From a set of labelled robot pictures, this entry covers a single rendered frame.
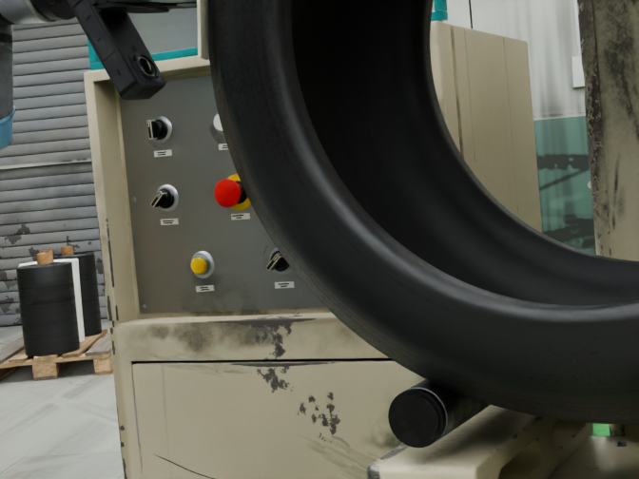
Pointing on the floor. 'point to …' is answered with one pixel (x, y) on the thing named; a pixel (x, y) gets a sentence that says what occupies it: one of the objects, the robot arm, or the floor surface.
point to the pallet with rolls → (58, 316)
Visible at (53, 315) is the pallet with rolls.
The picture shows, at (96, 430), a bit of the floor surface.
